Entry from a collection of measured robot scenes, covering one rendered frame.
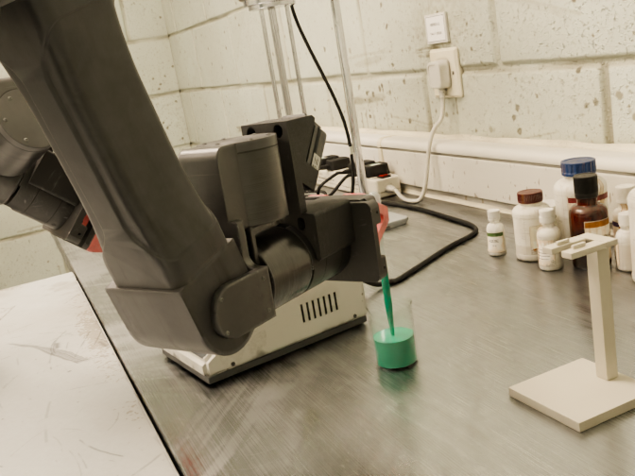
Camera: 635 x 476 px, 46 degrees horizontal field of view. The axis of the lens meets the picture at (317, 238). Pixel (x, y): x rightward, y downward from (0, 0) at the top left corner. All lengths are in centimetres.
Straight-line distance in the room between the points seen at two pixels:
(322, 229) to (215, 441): 21
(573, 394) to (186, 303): 33
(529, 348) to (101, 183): 45
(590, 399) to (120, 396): 44
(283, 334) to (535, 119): 59
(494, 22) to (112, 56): 91
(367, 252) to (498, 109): 71
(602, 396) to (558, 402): 3
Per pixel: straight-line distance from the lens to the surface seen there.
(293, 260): 54
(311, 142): 58
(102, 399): 80
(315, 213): 55
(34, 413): 82
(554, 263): 94
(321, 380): 72
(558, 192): 99
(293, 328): 78
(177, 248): 45
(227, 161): 50
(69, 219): 77
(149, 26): 327
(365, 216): 59
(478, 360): 72
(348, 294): 81
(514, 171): 120
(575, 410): 61
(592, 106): 112
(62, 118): 43
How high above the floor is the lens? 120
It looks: 14 degrees down
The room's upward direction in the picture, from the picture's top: 10 degrees counter-clockwise
